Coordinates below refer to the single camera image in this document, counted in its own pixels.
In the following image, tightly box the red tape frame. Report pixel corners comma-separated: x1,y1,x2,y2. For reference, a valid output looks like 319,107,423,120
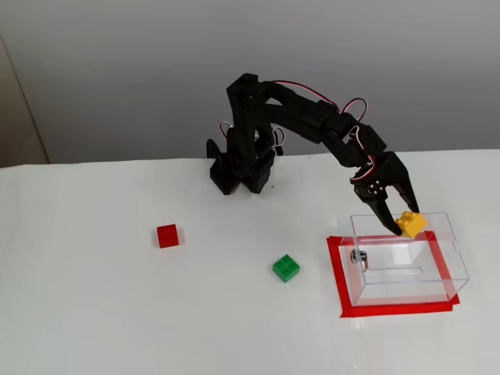
326,230,461,320

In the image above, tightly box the silver cam lock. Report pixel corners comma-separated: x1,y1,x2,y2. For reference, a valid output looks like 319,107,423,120
349,248,370,273

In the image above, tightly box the yellow lego brick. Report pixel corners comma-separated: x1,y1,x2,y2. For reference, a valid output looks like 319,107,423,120
395,211,427,238

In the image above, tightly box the gripper servo cable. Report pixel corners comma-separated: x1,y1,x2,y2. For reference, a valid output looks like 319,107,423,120
348,124,379,185

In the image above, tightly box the red lego brick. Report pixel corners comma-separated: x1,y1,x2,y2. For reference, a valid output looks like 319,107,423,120
156,223,184,249

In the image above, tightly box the green lego brick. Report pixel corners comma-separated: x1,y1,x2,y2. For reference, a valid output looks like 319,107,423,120
272,253,302,283

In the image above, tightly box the black table clamp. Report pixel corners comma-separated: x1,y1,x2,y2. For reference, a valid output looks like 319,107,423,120
205,138,227,167

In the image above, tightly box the transparent plastic box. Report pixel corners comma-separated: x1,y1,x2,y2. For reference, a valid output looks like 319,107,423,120
340,212,470,308

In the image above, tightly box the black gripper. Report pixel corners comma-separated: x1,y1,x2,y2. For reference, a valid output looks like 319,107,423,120
348,124,421,237

